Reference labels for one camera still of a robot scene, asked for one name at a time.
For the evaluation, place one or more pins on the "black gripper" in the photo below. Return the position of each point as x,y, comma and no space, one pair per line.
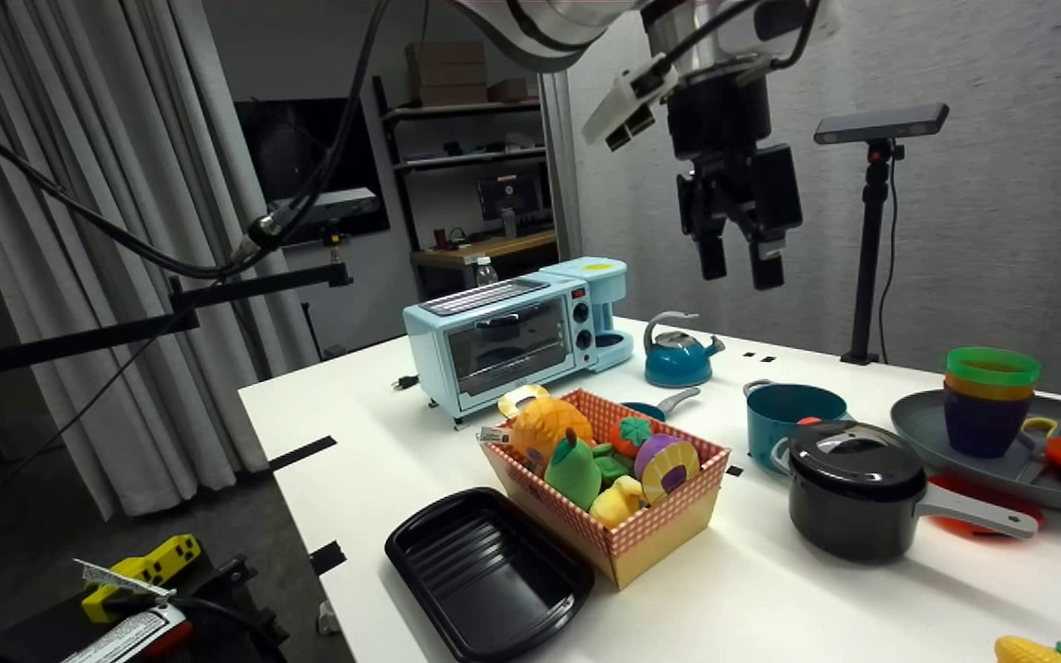
727,172

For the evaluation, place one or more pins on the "black pot lid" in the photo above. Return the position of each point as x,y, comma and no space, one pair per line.
857,454

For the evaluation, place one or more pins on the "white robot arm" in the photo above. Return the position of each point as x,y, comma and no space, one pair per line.
531,23

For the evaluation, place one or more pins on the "blue toy pot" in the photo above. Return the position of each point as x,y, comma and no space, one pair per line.
774,429

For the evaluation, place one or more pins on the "black toy pot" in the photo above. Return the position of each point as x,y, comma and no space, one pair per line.
848,527

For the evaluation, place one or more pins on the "teal toy kettle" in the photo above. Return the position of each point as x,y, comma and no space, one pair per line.
679,359

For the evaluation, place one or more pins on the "black tripod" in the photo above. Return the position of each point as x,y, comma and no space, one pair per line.
869,244

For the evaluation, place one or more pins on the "teal toy frying pan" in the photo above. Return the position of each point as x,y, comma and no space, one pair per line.
647,407

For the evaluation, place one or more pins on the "red plush fruit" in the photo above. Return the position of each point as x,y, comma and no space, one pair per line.
631,438

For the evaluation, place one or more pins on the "purple plush eggplant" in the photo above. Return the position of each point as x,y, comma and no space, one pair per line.
663,465

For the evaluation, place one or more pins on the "dark green plush vegetable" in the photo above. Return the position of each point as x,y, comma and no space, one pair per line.
614,465

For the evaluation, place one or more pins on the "light blue toy toaster oven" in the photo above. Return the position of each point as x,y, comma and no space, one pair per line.
504,343

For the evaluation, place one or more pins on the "grey round plate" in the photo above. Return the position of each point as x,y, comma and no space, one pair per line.
922,438

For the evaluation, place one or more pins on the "orange plush fruit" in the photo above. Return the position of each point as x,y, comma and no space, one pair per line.
550,429

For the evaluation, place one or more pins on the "small clear bottle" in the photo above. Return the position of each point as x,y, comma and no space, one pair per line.
480,271

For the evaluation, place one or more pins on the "green plush fruit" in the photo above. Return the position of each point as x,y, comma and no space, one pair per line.
572,472

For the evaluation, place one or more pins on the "yellow plush fruit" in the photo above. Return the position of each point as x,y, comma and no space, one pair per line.
617,503

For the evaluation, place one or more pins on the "green toy cup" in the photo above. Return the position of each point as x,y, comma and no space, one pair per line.
992,366

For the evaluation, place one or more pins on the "orange toy cup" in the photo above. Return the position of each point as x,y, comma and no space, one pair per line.
986,391

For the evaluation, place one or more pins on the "black shelf unit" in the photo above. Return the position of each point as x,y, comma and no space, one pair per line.
470,160

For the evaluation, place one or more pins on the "red checkered cardboard basket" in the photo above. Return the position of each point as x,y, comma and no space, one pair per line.
653,541

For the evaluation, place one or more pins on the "purple toy cup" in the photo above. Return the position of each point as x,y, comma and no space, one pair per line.
986,429

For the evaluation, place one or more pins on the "large cardboard box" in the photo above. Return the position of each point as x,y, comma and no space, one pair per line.
444,74

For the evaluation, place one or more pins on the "black plastic tray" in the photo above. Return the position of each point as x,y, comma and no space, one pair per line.
480,575

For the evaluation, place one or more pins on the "black monitor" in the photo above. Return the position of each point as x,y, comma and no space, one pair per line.
294,149

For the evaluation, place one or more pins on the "black tape strip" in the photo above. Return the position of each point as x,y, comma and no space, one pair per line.
299,454

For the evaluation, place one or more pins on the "yellow toy vegetable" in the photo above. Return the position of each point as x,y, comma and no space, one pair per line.
1029,651

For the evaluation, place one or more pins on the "black tape square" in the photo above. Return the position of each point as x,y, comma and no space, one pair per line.
329,557

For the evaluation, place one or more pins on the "white pleated curtain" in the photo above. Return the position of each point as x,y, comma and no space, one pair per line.
89,244

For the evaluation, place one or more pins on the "yellow black power tool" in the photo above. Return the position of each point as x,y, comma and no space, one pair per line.
144,574

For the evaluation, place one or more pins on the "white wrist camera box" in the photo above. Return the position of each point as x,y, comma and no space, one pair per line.
625,106

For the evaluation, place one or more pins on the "black stereo camera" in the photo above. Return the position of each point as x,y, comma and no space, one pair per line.
882,125
331,211

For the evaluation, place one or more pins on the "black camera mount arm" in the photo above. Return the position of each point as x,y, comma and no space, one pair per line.
259,281

